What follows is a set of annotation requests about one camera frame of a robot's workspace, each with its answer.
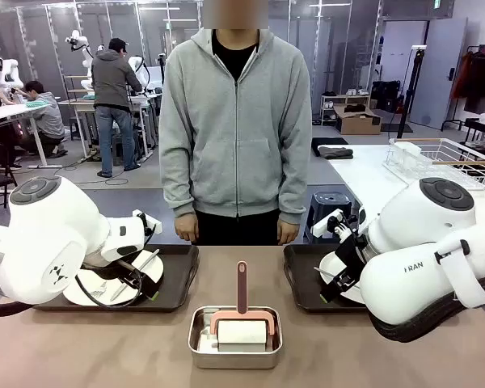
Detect man in dark grey hoodie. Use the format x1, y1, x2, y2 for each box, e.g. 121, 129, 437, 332
91, 37, 144, 179

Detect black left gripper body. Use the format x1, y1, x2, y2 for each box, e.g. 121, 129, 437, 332
119, 260, 157, 290

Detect pink lint roller brown handle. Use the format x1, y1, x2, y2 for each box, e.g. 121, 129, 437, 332
209, 260, 276, 353

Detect white round plate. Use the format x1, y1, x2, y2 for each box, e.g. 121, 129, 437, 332
318, 250, 367, 305
62, 249, 165, 306

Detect grey sleeved left forearm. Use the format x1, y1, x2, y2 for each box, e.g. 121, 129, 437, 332
280, 157, 313, 226

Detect dark brown serving tray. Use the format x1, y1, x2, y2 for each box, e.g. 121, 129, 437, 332
283, 243, 373, 314
32, 243, 200, 313

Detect white wire dish rack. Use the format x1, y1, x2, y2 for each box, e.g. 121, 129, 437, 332
382, 137, 485, 191

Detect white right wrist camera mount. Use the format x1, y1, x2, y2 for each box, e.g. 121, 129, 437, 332
310, 209, 359, 244

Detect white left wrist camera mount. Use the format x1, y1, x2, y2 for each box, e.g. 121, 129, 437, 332
132, 209, 163, 244

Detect person's left hand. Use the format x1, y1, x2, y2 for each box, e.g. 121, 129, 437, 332
277, 220, 302, 246

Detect black clothes rack with jackets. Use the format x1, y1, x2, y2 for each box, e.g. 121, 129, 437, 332
441, 44, 485, 133

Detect folded grey cloth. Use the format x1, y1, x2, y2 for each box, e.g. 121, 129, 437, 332
318, 145, 355, 160

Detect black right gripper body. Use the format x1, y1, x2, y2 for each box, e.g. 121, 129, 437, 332
334, 232, 367, 280

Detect grey plastic stool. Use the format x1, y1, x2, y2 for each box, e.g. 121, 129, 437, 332
305, 191, 353, 243

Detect white background work table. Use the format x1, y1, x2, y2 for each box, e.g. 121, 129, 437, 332
0, 103, 52, 169

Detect rectangular metal tin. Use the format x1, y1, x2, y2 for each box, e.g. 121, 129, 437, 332
188, 306, 284, 370

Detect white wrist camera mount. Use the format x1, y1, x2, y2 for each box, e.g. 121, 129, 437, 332
132, 209, 163, 244
310, 209, 359, 244

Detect white side table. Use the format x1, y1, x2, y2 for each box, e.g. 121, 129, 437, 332
317, 143, 485, 243

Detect man in light grey hoodie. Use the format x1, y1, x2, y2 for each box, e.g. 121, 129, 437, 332
23, 79, 70, 159

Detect grey sleeved right forearm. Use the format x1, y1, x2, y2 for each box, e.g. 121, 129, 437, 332
158, 157, 200, 220

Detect person in grey zip hoodie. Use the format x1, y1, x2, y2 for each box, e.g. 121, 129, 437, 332
158, 0, 313, 247

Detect silver table knife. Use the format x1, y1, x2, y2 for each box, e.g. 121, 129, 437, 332
109, 248, 161, 302

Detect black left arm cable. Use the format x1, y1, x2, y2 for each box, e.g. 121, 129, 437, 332
74, 258, 145, 310

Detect person's right hand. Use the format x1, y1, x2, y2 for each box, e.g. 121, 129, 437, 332
174, 215, 200, 244

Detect black tripod stand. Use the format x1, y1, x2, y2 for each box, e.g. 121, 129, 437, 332
395, 44, 428, 129

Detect white shoe rack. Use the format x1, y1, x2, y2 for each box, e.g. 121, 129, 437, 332
320, 88, 373, 126

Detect black right arm cable sleeve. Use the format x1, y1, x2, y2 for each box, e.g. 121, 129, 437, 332
369, 274, 485, 344

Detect open cardboard box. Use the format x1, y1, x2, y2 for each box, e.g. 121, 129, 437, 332
333, 103, 383, 136

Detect black suitcases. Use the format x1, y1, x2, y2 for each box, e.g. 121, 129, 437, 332
371, 80, 402, 112

